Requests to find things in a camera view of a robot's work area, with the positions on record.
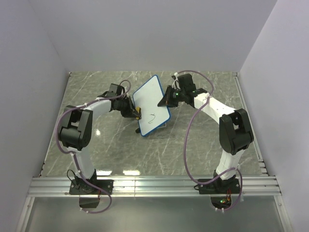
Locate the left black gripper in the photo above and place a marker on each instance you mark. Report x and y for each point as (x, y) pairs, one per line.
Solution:
(131, 111)

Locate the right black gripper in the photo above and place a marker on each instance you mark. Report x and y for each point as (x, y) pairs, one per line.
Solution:
(166, 101)

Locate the yellow eraser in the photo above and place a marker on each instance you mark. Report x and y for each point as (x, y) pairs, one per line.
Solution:
(138, 115)

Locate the blue framed whiteboard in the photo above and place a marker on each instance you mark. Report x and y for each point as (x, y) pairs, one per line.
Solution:
(147, 98)

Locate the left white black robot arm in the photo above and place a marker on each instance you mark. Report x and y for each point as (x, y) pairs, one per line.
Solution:
(74, 133)

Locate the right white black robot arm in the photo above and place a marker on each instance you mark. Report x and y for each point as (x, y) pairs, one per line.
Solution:
(235, 131)

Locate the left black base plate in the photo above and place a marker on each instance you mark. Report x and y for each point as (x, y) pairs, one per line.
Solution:
(80, 187)

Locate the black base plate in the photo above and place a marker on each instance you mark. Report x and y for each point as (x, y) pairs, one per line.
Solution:
(80, 187)
(205, 187)

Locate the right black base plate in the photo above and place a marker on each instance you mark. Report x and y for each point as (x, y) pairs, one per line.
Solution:
(205, 187)

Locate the aluminium mounting rail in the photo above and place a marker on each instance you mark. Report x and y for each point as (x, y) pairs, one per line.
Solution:
(142, 186)

